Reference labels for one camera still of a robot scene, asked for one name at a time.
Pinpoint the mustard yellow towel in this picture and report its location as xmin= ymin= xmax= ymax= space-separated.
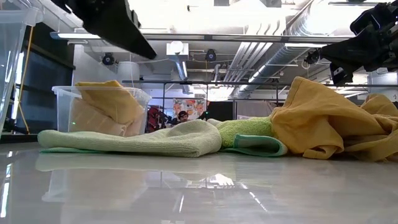
xmin=74 ymin=80 xmax=146 ymax=126
xmin=269 ymin=76 xmax=398 ymax=163

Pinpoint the clear plastic bin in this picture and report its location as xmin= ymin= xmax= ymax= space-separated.
xmin=52 ymin=85 xmax=152 ymax=138
xmin=0 ymin=0 xmax=45 ymax=138

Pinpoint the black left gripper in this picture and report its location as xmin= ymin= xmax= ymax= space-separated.
xmin=51 ymin=0 xmax=157 ymax=60

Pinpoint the silver ventilation duct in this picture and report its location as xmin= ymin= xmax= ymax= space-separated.
xmin=231 ymin=42 xmax=312 ymax=97

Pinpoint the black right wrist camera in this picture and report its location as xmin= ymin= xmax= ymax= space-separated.
xmin=349 ymin=2 xmax=398 ymax=35

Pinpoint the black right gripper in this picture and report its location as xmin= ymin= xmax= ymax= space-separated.
xmin=319 ymin=24 xmax=398 ymax=86

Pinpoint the black metal rack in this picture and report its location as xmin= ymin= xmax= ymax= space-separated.
xmin=122 ymin=79 xmax=295 ymax=121

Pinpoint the light orange checked towel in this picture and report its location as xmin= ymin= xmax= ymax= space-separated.
xmin=68 ymin=98 xmax=146 ymax=138

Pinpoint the yellow cable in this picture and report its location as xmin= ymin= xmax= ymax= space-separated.
xmin=17 ymin=26 xmax=34 ymax=135

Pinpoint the black aluminium table frame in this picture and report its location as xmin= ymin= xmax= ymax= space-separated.
xmin=0 ymin=133 xmax=40 ymax=144

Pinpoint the pale green towel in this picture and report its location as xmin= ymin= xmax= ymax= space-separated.
xmin=37 ymin=119 xmax=223 ymax=158

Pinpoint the white ceiling lamp box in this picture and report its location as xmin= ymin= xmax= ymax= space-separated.
xmin=166 ymin=40 xmax=189 ymax=56

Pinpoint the white cylinder tank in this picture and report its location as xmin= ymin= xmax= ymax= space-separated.
xmin=117 ymin=61 xmax=141 ymax=84

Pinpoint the orange flower poster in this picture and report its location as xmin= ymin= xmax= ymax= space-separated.
xmin=172 ymin=98 xmax=206 ymax=121

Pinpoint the bright green towel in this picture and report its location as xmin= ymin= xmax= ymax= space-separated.
xmin=215 ymin=117 xmax=289 ymax=157

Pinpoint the black panel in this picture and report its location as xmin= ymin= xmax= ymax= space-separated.
xmin=206 ymin=101 xmax=234 ymax=121

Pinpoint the long ceiling light fixture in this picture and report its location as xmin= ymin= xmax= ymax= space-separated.
xmin=49 ymin=30 xmax=352 ymax=44

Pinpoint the person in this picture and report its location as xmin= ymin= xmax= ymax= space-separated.
xmin=175 ymin=110 xmax=190 ymax=124

